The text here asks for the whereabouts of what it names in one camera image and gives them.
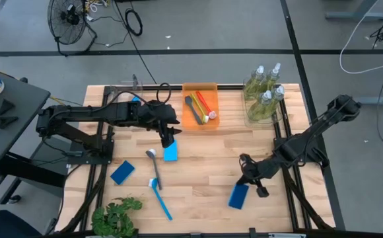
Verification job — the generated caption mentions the long black floor cable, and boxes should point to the long black floor cable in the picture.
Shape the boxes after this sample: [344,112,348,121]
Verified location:
[113,0,158,85]

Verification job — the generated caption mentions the yellow cable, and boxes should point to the yellow cable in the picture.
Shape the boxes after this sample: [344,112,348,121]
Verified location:
[48,95,84,108]

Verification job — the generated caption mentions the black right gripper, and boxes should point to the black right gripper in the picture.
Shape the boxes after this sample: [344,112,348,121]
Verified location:
[236,153,275,186]

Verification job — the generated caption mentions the black coiled cable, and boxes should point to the black coiled cable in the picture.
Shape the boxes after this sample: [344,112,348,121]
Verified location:
[124,8,144,37]

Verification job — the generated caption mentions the white floor cable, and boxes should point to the white floor cable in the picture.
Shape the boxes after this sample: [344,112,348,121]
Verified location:
[339,0,383,75]

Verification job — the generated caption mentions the black triangular block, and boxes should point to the black triangular block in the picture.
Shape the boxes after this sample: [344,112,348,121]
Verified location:
[0,99,17,116]
[0,115,20,130]

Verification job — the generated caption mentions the grey dish brush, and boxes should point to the grey dish brush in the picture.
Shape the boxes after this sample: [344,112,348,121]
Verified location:
[184,95,204,126]
[145,148,163,191]

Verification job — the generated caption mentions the grey desk base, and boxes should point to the grey desk base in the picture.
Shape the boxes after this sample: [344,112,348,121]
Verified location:
[325,0,383,20]
[353,87,383,106]

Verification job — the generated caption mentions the black table frame rails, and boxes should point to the black table frame rails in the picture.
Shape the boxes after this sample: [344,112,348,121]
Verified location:
[55,83,346,238]

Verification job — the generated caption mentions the red dish brush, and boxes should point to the red dish brush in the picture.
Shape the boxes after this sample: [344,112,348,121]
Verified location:
[195,91,218,120]

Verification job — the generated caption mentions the white cable bundle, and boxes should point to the white cable bundle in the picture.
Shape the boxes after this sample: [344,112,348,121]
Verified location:
[85,0,112,14]

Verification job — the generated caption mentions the green leafy plant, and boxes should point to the green leafy plant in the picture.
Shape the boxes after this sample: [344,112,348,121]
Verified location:
[90,196,143,238]

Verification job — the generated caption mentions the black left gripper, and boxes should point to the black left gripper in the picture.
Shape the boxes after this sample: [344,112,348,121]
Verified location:
[141,103,184,136]

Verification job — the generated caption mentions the dark blue sponge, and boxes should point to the dark blue sponge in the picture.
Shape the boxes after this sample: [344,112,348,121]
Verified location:
[228,183,250,210]
[110,160,136,186]

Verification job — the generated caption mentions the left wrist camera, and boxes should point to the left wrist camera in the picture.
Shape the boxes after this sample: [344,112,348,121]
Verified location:
[160,130,176,149]

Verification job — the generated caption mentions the clear plastic bin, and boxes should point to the clear plastic bin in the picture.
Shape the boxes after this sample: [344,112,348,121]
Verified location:
[112,78,145,128]
[242,77,284,129]

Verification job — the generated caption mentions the yellow soap pump bottle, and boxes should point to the yellow soap pump bottle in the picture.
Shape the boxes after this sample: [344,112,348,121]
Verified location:
[260,61,282,97]
[247,89,273,122]
[244,65,265,102]
[265,85,287,112]

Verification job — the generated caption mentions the orange translucent plastic bin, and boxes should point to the orange translucent plastic bin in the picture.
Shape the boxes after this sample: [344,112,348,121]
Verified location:
[181,81,221,131]

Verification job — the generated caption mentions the black side table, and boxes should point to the black side table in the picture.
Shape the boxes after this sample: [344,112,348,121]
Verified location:
[0,64,67,212]

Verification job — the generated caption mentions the black floor fan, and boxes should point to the black floor fan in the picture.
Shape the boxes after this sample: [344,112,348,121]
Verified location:
[47,0,98,57]

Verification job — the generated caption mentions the dark blue chair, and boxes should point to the dark blue chair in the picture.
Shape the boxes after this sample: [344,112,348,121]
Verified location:
[0,210,42,238]

